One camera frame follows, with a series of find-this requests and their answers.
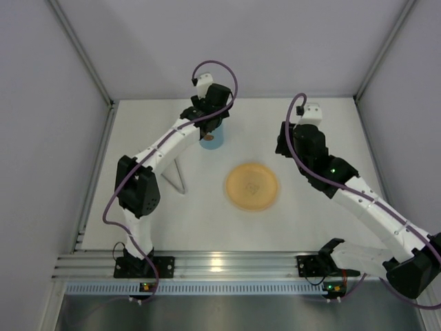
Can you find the right aluminium frame post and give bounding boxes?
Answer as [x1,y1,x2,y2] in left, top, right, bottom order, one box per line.
[353,0,419,105]

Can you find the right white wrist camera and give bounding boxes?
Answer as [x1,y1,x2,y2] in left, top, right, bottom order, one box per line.
[296,103,322,127]

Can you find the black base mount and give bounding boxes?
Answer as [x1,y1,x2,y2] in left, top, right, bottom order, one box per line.
[296,254,327,278]
[113,256,175,279]

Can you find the light blue cylindrical container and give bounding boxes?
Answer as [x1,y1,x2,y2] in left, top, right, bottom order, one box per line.
[199,121,224,150]

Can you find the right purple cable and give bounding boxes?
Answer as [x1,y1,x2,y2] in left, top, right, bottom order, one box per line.
[286,92,441,310]

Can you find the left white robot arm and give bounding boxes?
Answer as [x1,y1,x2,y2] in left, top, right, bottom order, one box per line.
[114,83,237,279]

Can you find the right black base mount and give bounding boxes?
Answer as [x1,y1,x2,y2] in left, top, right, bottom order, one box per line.
[296,254,327,278]

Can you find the aluminium frame post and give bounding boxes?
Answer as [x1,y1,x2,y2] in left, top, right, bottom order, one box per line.
[353,0,419,105]
[45,0,114,109]

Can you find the aluminium mounting rail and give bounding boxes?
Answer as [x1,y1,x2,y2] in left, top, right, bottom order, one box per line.
[51,250,390,282]

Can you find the yellow round plate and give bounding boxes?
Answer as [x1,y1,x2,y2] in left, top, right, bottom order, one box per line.
[224,162,280,212]

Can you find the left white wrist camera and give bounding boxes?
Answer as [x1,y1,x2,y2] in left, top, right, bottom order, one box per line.
[192,72,214,99]

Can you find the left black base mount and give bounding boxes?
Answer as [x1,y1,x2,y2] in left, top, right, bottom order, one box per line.
[113,256,175,279]

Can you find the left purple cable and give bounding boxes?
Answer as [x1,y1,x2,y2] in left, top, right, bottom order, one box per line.
[102,60,239,304]

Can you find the purple cable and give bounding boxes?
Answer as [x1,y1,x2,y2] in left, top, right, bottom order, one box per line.
[286,92,441,310]
[102,60,239,304]

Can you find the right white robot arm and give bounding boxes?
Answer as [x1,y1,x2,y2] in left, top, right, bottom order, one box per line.
[275,121,440,300]

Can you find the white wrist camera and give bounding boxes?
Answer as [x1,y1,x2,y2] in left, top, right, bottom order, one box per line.
[192,72,214,99]
[296,103,322,127]

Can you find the left aluminium frame post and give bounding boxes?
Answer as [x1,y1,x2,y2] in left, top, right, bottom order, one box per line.
[45,0,114,109]

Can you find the metal tongs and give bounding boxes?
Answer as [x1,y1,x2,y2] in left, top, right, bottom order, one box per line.
[161,159,187,195]

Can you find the white slotted cable duct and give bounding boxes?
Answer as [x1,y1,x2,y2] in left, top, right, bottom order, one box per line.
[65,281,326,296]

